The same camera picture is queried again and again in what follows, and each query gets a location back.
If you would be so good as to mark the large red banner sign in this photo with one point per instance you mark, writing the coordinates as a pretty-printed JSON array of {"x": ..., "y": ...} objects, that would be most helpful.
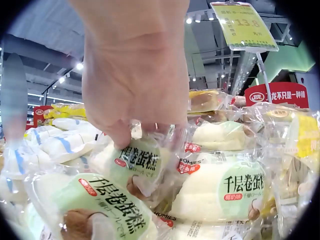
[{"x": 277, "y": 96}]

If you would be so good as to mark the green label roll cake packet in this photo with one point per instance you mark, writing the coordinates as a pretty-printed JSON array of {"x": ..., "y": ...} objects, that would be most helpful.
[{"x": 140, "y": 170}]

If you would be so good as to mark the person's right fingers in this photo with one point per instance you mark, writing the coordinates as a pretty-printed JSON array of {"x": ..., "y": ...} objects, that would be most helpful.
[{"x": 162, "y": 126}]

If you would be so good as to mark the heap of small yellow packets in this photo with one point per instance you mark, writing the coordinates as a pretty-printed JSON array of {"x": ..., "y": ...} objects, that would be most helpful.
[{"x": 63, "y": 112}]

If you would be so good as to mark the pile of brown bread packets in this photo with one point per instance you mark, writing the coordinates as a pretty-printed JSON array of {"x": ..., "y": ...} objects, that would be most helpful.
[{"x": 210, "y": 102}]

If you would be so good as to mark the pile of green cake packets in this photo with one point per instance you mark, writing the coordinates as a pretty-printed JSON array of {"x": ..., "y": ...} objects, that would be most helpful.
[{"x": 220, "y": 190}]

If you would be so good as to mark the person's right hand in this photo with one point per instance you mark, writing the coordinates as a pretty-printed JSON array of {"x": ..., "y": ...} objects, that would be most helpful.
[{"x": 135, "y": 75}]

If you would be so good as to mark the person's right thumb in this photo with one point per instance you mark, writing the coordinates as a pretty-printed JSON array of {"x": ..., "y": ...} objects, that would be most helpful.
[{"x": 113, "y": 131}]

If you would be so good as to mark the pile of yellow-label packets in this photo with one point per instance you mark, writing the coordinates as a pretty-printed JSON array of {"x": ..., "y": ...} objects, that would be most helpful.
[{"x": 297, "y": 155}]

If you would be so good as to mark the pile of white blue-striped packets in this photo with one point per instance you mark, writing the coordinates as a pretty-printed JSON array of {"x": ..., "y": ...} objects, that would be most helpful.
[{"x": 62, "y": 142}]

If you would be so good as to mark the yellow price sign on pole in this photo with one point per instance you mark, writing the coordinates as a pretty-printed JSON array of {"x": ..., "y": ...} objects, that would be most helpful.
[{"x": 243, "y": 25}]

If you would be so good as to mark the small red sign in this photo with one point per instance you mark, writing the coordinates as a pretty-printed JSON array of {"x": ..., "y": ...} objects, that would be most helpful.
[{"x": 41, "y": 116}]

